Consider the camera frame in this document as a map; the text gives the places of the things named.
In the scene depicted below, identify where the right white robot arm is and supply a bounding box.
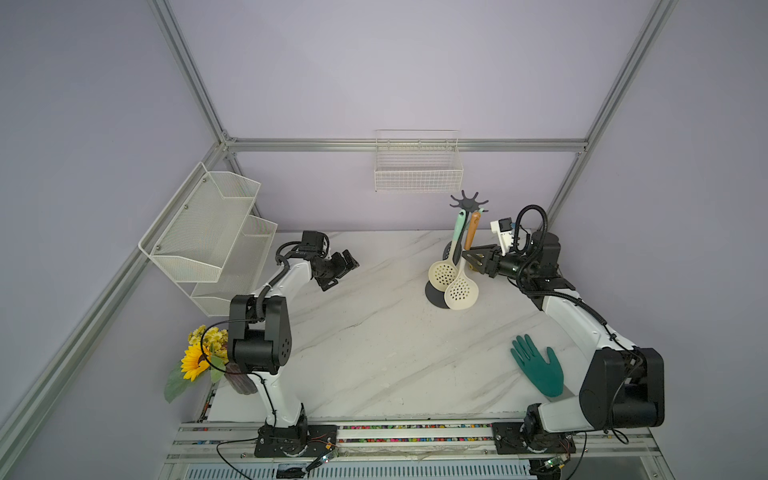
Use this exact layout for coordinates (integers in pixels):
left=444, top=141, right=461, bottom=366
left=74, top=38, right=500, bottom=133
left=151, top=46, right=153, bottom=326
left=462, top=205, right=665, bottom=453

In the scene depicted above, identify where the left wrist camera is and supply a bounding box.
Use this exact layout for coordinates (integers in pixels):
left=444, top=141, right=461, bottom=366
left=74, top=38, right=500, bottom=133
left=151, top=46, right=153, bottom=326
left=297, top=230, right=330, bottom=258

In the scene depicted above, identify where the white mesh two-tier shelf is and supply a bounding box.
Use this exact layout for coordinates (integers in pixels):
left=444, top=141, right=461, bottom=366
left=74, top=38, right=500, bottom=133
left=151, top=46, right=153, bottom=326
left=138, top=163, right=278, bottom=317

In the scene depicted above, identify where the dark grey utensil rack stand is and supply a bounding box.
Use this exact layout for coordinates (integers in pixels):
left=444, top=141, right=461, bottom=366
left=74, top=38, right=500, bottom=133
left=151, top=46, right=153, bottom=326
left=425, top=191, right=487, bottom=309

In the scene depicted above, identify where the aluminium frame rail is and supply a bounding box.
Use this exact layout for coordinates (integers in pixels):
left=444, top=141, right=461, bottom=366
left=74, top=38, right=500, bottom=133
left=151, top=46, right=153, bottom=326
left=227, top=138, right=588, bottom=153

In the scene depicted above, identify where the white wire wall basket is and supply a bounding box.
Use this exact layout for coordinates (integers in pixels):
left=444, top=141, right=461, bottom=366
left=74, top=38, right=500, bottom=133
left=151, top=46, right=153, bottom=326
left=374, top=129, right=464, bottom=193

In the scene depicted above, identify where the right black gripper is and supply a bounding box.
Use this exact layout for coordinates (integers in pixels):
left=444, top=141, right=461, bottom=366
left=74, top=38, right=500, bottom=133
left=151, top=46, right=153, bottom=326
left=463, top=244, right=536, bottom=282

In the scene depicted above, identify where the yellow artificial sunflower bouquet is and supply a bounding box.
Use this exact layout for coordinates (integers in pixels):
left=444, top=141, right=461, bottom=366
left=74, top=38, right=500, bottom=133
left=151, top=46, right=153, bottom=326
left=163, top=325, right=258, bottom=403

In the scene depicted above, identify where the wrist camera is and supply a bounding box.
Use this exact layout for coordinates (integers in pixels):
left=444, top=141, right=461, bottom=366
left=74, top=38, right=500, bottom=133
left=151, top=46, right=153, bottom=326
left=490, top=217, right=525, bottom=255
left=297, top=230, right=330, bottom=258

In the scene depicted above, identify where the green work glove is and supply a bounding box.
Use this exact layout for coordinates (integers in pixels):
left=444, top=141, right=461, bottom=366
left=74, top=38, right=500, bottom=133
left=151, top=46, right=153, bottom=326
left=510, top=335, right=565, bottom=398

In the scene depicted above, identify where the grey skimmer mint handle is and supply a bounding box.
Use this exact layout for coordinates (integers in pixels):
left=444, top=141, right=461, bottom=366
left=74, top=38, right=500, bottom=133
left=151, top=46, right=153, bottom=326
left=442, top=242, right=457, bottom=265

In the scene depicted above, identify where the cream skimmer mint handle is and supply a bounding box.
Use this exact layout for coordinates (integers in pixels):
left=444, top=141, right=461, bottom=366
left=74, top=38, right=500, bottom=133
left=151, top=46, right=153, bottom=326
left=428, top=210, right=467, bottom=292

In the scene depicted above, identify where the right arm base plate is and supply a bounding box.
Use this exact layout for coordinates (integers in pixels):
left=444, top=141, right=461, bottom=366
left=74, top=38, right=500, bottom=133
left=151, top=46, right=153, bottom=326
left=491, top=422, right=576, bottom=455

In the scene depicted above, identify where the white skimmer wooden handle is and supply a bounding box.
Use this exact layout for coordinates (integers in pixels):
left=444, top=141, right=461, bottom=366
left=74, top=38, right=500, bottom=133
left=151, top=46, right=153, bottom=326
left=444, top=210, right=482, bottom=310

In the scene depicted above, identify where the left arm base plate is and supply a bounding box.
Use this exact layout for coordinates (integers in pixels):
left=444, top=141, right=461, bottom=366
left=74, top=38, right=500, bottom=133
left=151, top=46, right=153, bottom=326
left=254, top=424, right=339, bottom=458

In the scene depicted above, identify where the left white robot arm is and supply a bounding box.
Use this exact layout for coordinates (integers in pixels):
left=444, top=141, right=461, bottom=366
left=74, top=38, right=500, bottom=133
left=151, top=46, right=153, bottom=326
left=227, top=231, right=359, bottom=451

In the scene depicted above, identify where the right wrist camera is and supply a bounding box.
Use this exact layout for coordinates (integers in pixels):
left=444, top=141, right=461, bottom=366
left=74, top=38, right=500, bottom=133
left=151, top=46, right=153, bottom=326
left=490, top=217, right=525, bottom=255

